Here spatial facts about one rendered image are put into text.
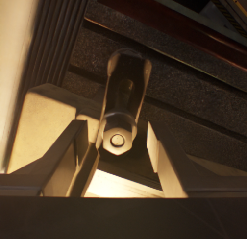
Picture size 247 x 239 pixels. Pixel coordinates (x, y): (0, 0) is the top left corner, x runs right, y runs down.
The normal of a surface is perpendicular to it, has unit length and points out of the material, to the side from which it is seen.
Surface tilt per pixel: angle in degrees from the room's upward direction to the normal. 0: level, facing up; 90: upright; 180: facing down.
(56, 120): 0
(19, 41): 61
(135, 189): 0
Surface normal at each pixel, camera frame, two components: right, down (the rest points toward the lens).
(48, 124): 0.01, 0.30
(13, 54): 0.81, 0.47
